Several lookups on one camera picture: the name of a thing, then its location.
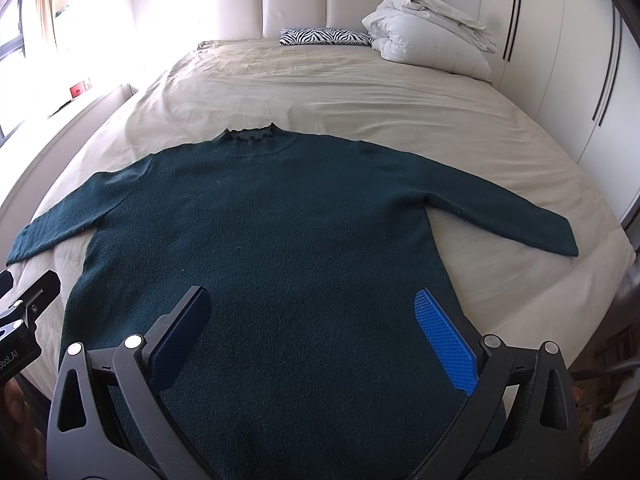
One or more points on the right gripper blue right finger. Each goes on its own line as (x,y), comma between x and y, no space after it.
(454,354)

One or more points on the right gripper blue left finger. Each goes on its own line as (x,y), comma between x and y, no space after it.
(173,336)

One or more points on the dark green knit sweater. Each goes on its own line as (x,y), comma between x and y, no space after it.
(312,364)

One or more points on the red box on windowsill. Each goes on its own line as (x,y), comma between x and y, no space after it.
(79,88)

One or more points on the white folded duvet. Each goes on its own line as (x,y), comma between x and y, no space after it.
(432,34)

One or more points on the zebra print pillow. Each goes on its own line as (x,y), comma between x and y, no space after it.
(323,36)

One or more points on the white wardrobe with black handles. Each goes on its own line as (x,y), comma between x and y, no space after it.
(573,67)

